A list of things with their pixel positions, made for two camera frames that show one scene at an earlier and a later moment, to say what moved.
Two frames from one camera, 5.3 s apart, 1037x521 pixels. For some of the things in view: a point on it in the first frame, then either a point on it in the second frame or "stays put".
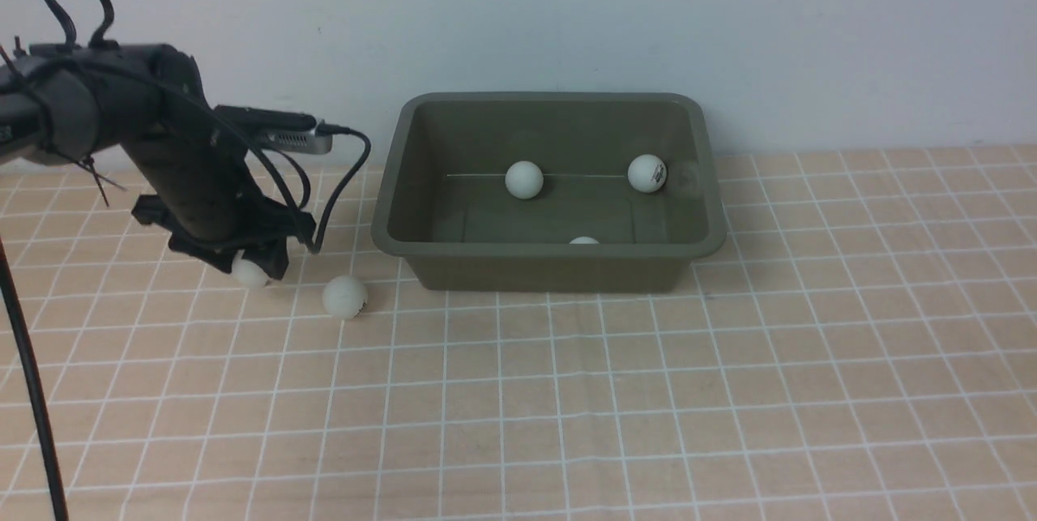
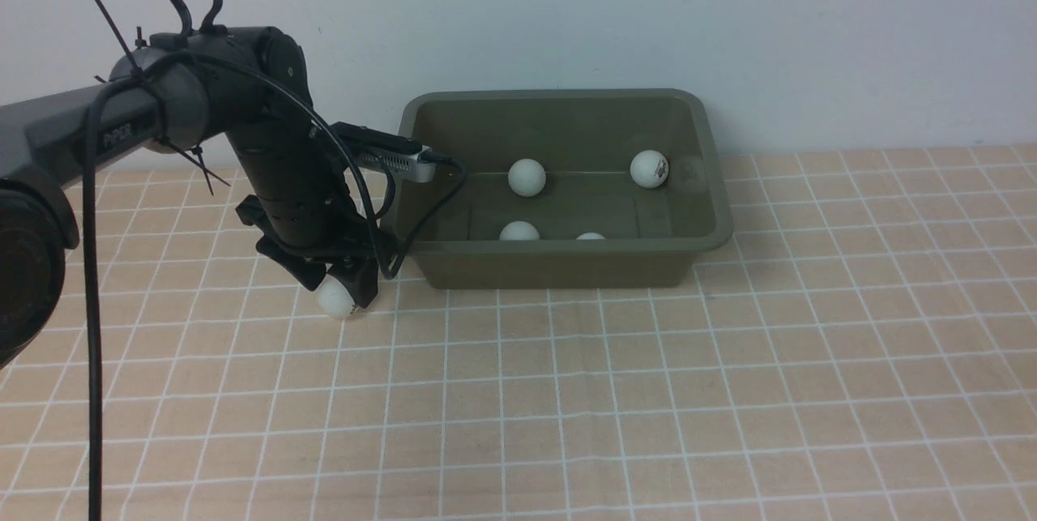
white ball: [646, 172] stays put
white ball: [247, 273] → [519, 230]
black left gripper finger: [272, 257] → [363, 280]
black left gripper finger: [218, 258] → [309, 271]
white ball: [344, 296] stays put
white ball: [523, 180] stays put
